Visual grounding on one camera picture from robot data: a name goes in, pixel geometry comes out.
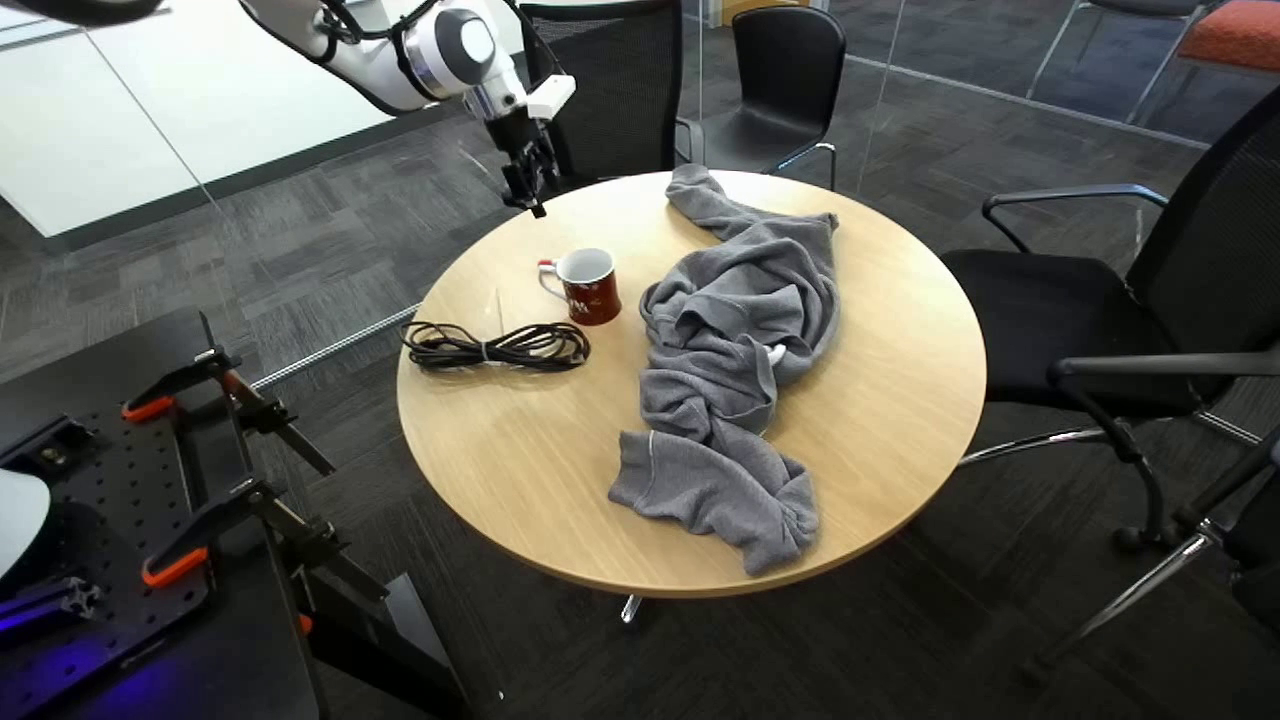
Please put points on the black office chair right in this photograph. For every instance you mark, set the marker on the black office chair right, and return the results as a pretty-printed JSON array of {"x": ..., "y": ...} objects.
[{"x": 1163, "y": 339}]

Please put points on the black office chair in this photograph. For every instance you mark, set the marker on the black office chair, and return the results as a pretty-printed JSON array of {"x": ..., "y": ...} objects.
[
  {"x": 624, "y": 62},
  {"x": 1163, "y": 339},
  {"x": 789, "y": 65}
]

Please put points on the black office chair far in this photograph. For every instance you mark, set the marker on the black office chair far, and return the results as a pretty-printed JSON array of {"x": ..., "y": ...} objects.
[{"x": 789, "y": 65}]

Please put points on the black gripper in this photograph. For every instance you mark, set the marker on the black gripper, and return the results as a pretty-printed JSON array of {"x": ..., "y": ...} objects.
[{"x": 531, "y": 159}]

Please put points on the orange clamp near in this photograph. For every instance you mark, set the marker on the orange clamp near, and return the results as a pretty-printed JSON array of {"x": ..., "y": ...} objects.
[{"x": 246, "y": 402}]

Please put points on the orange clamp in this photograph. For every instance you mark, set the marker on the orange clamp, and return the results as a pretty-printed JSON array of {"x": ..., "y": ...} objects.
[
  {"x": 255, "y": 507},
  {"x": 246, "y": 402}
]

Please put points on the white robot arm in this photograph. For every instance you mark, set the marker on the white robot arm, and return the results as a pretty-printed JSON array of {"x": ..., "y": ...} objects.
[{"x": 416, "y": 53}]

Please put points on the black office chair back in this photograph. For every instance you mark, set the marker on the black office chair back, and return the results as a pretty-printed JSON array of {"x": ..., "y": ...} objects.
[{"x": 624, "y": 62}]

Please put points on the red white mug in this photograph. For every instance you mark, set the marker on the red white mug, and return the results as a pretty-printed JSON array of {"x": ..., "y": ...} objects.
[{"x": 586, "y": 285}]

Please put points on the orange clamp far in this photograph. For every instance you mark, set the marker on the orange clamp far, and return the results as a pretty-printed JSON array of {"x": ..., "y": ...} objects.
[{"x": 255, "y": 507}]

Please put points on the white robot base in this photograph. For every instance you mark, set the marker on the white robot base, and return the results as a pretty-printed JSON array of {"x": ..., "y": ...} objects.
[{"x": 25, "y": 516}]

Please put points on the black perforated breadboard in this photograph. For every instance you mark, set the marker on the black perforated breadboard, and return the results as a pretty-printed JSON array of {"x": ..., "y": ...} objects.
[{"x": 82, "y": 608}]

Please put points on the grey sweatshirt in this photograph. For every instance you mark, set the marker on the grey sweatshirt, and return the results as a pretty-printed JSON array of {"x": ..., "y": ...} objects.
[{"x": 725, "y": 330}]

